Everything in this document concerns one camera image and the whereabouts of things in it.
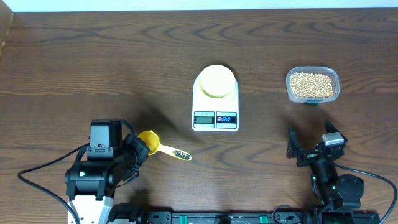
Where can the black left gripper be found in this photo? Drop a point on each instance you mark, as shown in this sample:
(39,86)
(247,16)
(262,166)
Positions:
(143,149)

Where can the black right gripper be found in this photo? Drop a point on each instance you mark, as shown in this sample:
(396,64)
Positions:
(293,149)

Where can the yellow measuring scoop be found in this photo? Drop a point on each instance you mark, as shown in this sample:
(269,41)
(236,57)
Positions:
(152,141)

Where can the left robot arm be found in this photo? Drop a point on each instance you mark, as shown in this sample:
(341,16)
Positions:
(91,186)

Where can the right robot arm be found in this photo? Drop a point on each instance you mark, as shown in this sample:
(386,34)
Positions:
(340,194)

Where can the white digital kitchen scale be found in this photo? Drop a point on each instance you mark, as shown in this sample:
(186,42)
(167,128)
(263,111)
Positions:
(215,114)

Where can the yellow bowl on scale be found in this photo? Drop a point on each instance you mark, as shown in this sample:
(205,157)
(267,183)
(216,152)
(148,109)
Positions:
(217,81)

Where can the clear plastic soybean container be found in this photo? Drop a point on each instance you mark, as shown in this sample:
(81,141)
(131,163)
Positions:
(312,85)

